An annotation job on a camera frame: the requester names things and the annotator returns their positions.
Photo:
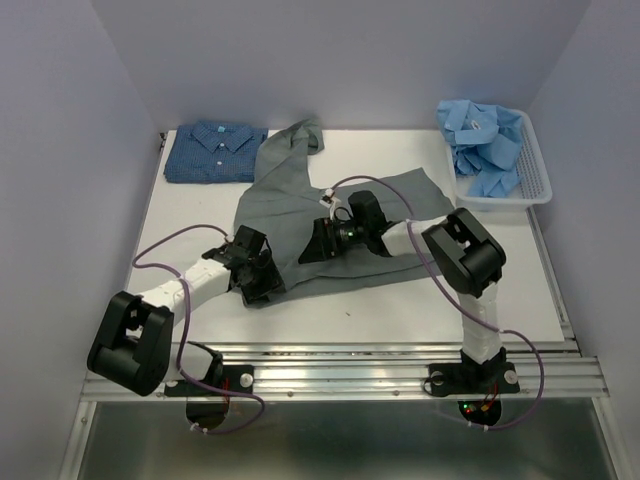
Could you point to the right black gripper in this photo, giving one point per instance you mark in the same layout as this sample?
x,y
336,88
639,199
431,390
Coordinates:
x,y
323,240

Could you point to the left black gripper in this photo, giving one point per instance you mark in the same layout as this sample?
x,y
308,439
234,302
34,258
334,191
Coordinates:
x,y
271,280

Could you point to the grey long sleeve shirt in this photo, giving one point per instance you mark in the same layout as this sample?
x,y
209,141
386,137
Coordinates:
x,y
283,204

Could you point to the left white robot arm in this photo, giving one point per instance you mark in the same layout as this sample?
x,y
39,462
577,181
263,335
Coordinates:
x,y
132,347

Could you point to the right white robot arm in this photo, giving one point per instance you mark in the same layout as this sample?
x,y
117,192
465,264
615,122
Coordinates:
x,y
466,256

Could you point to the folded dark blue checked shirt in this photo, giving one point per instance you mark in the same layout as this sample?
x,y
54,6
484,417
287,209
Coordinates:
x,y
210,152

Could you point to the crumpled light blue shirt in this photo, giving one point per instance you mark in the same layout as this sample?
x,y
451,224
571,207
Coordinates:
x,y
486,141

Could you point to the white plastic basket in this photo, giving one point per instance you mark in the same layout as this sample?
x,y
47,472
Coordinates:
x,y
534,187

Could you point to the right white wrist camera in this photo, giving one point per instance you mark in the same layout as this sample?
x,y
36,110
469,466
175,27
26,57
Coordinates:
x,y
329,200

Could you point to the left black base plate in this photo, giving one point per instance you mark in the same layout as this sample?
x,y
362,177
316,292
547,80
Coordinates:
x,y
235,378

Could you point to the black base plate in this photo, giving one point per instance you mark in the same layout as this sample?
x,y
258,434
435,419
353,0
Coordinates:
x,y
445,379
235,378

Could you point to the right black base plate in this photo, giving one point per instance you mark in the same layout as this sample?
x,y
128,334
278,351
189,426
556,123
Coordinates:
x,y
445,379

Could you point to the aluminium mounting rail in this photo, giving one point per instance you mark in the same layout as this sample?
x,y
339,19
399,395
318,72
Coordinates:
x,y
316,372

